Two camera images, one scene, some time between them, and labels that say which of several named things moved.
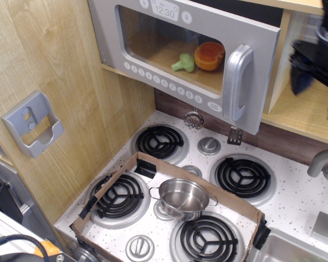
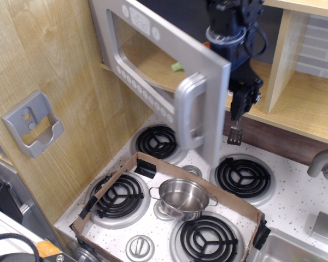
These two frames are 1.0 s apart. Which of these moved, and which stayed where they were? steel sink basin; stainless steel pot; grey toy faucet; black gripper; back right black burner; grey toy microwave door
Moved: black gripper; grey toy microwave door
Stayed: grey toy faucet; back right black burner; stainless steel pot; steel sink basin
